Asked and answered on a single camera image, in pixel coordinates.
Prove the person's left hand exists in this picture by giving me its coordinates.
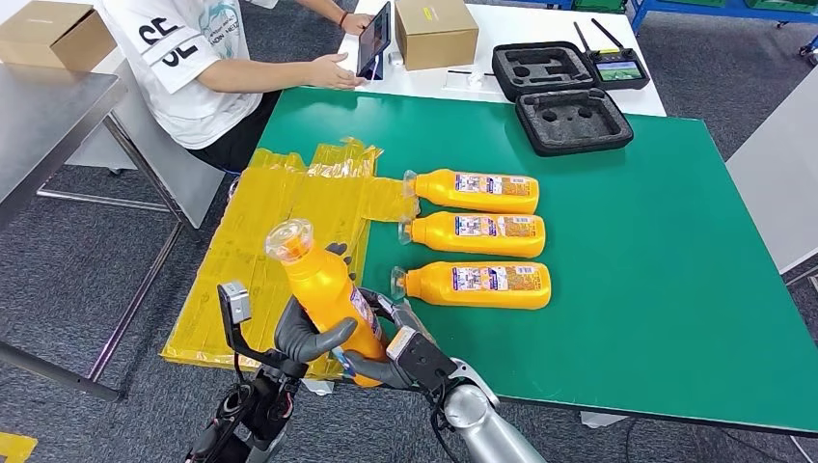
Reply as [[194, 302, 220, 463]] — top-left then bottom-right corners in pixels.
[[340, 13, 375, 38]]

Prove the person's right hand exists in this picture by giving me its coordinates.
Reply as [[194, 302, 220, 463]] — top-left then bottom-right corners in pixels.
[[306, 52, 365, 91]]

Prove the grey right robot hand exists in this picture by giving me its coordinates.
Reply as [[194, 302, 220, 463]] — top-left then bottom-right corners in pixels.
[[344, 287, 428, 391]]

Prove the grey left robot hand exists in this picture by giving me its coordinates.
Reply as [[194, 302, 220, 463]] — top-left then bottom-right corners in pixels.
[[274, 241, 358, 378]]

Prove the black tablet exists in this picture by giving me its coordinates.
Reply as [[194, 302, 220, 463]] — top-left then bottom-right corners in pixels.
[[355, 1, 393, 81]]

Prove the orange detergent bottle clear cap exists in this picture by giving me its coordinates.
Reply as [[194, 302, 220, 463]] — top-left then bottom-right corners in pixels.
[[402, 168, 540, 215], [264, 218, 389, 389], [390, 260, 553, 312], [396, 211, 547, 259]]

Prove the cardboard box yellow sticker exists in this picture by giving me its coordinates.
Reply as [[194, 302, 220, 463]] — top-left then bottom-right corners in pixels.
[[394, 0, 479, 72]]

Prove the yellow taped cardboard sheet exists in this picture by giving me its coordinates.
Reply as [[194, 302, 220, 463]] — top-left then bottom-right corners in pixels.
[[159, 137, 422, 383]]

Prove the person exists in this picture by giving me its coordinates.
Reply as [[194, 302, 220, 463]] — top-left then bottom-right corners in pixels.
[[95, 0, 375, 174]]

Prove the black foam-lined open case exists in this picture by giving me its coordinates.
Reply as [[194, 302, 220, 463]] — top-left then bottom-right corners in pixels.
[[491, 41, 635, 158]]

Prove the green plastic crate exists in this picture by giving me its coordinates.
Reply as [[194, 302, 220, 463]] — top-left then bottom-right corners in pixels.
[[743, 0, 818, 14], [571, 0, 628, 14]]

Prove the black remote controller with antennas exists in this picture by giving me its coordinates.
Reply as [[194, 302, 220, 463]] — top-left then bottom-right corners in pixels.
[[573, 18, 652, 92]]

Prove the plain brown cardboard box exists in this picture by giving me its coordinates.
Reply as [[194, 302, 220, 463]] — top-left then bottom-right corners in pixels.
[[0, 0, 118, 72]]

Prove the steel table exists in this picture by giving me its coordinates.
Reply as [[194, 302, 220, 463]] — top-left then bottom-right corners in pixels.
[[0, 62, 186, 404]]

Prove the yellow floor tape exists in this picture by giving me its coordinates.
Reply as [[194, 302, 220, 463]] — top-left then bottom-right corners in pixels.
[[0, 433, 39, 463]]

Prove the blue metal rack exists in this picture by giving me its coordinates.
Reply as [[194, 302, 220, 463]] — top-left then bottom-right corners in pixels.
[[626, 0, 818, 66]]

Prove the light grey table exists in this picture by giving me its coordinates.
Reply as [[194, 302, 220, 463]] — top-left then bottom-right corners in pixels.
[[724, 67, 818, 276]]

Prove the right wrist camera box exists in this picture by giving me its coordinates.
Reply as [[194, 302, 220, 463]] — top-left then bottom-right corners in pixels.
[[385, 325, 459, 393]]

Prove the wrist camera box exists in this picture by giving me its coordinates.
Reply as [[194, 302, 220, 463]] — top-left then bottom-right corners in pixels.
[[215, 281, 257, 359], [385, 325, 459, 393]]

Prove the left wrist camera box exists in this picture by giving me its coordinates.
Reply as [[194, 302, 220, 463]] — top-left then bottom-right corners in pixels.
[[215, 281, 257, 359]]

